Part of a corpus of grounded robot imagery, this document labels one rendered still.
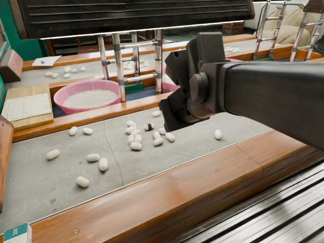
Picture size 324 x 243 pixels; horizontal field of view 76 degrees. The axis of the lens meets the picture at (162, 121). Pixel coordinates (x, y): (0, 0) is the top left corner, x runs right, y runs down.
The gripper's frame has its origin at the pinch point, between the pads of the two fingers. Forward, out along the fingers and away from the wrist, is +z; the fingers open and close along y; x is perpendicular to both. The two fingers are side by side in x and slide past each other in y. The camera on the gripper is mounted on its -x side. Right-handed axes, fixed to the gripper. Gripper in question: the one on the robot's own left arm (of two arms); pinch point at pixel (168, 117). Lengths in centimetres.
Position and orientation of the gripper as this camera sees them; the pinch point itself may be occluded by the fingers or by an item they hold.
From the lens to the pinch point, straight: 50.9
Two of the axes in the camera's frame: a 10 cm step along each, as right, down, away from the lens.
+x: 3.0, 9.5, -0.6
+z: -3.5, 1.7, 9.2
